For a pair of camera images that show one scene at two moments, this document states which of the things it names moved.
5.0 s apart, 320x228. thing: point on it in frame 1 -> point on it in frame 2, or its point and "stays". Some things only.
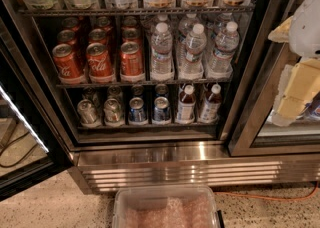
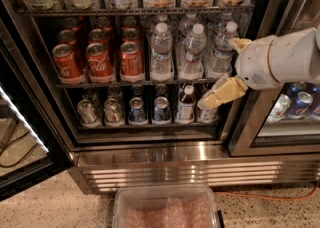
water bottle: [195, 45] stays
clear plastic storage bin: [166, 206] stays
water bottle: [226, 44] stays
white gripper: [306, 28] -> [254, 62]
